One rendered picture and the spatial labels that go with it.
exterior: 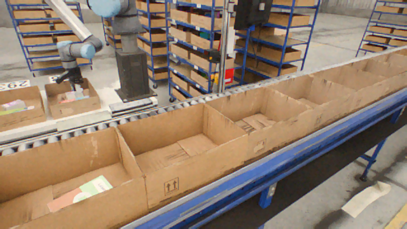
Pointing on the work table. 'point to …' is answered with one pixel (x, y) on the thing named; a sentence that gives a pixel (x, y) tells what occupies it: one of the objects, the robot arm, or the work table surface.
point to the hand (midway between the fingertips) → (74, 94)
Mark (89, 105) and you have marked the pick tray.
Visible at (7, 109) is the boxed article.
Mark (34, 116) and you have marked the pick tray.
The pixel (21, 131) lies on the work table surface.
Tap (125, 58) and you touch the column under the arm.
